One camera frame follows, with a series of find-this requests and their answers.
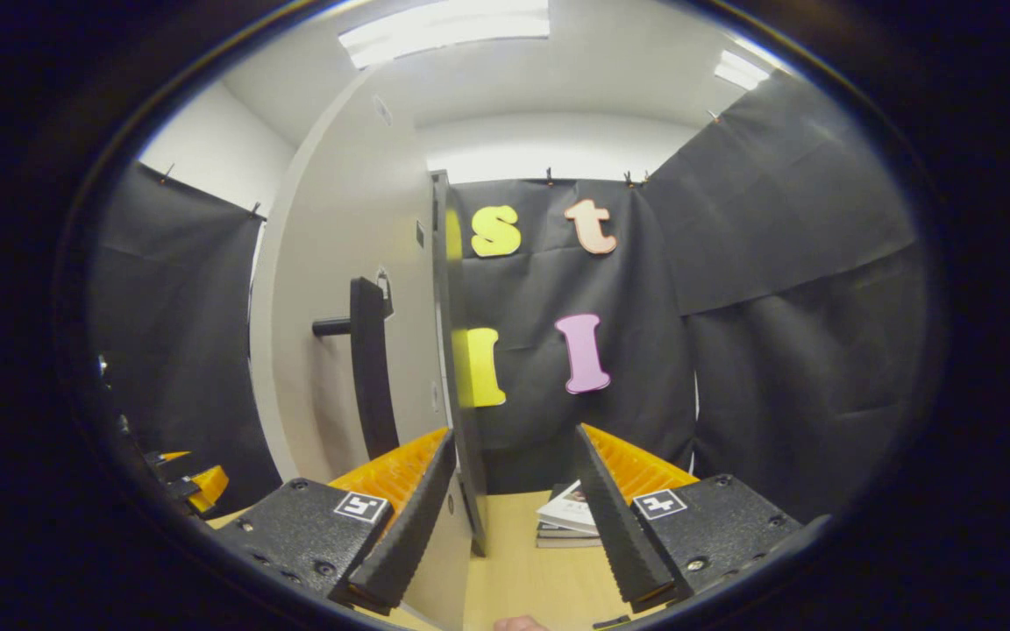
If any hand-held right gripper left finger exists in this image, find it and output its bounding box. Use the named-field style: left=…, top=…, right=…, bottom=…
left=214, top=426, right=459, bottom=616

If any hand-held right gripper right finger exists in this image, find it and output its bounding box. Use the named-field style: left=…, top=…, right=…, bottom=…
left=573, top=423, right=807, bottom=614

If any black cabinet door handle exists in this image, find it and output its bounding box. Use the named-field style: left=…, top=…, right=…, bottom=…
left=312, top=276, right=401, bottom=463

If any beige cabinet door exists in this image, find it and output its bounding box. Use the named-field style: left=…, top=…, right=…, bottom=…
left=249, top=66, right=490, bottom=631

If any grey book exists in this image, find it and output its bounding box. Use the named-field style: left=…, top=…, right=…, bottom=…
left=536, top=523, right=604, bottom=550

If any black backdrop cloth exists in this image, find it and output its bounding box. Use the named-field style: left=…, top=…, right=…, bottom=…
left=89, top=70, right=934, bottom=527

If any small ceiling light panel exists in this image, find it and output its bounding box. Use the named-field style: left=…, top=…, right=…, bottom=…
left=715, top=48, right=773, bottom=91

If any large ceiling light panel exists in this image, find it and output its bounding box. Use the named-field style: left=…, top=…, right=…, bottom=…
left=338, top=0, right=551, bottom=70

